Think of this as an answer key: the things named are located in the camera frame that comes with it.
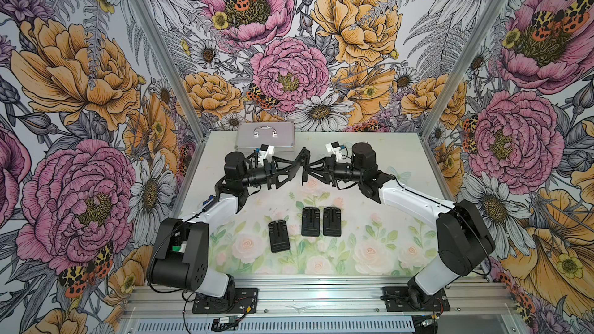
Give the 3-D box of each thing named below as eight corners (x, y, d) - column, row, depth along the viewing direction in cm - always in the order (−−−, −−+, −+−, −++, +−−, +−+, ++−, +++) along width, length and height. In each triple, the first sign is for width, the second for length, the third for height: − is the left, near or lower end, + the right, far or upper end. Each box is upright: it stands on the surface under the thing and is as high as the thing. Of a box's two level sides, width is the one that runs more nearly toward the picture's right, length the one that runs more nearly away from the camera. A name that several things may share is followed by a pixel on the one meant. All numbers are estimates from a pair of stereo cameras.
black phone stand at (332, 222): (323, 236, 90) (323, 233, 87) (321, 210, 97) (322, 206, 95) (342, 236, 90) (343, 233, 87) (339, 210, 97) (340, 206, 95)
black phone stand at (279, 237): (271, 253, 86) (271, 250, 84) (269, 225, 93) (268, 222, 91) (290, 249, 87) (290, 246, 85) (286, 222, 94) (286, 219, 91)
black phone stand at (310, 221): (301, 236, 90) (301, 233, 88) (302, 209, 97) (302, 206, 95) (320, 236, 90) (320, 233, 88) (319, 209, 97) (319, 206, 95)
